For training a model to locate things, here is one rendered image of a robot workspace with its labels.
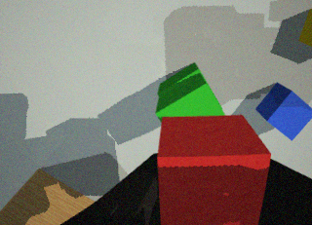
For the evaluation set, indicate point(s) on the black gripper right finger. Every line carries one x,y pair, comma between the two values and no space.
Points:
288,197

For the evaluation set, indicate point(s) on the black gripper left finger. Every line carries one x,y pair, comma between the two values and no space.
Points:
134,201

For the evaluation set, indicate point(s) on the red block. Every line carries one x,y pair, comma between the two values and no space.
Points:
212,171

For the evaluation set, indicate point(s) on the blue block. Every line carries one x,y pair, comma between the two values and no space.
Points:
285,111

